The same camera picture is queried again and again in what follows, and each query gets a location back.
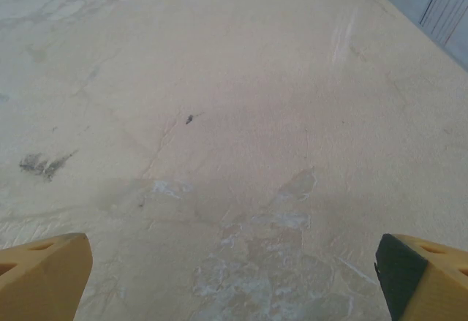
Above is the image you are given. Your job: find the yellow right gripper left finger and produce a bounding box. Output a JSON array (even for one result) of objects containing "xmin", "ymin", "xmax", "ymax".
[{"xmin": 0, "ymin": 232, "xmax": 93, "ymax": 321}]

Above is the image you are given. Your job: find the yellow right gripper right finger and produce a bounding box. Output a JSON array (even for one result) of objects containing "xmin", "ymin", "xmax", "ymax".
[{"xmin": 373, "ymin": 233, "xmax": 468, "ymax": 321}]

